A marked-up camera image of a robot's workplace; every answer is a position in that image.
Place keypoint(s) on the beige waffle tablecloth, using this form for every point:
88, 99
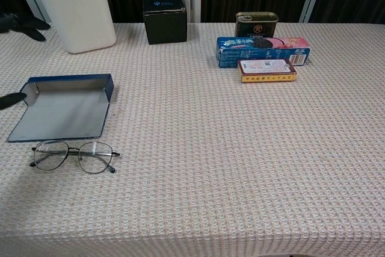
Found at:
225, 163

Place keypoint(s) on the black cube cardboard box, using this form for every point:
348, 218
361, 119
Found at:
165, 25

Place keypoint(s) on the thin metal frame eyeglasses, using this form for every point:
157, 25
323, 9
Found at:
49, 156

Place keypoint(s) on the white square trash bin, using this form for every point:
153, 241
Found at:
81, 19

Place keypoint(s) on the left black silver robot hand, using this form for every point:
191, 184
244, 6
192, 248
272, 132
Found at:
18, 23

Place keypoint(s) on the small yellow red medicine box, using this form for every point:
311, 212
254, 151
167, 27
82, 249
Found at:
267, 70

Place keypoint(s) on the olive luncheon meat tin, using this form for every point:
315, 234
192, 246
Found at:
255, 26

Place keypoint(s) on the dark blue glasses case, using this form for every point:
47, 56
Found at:
60, 112

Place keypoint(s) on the blue pink cookie box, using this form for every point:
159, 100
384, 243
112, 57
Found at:
258, 50

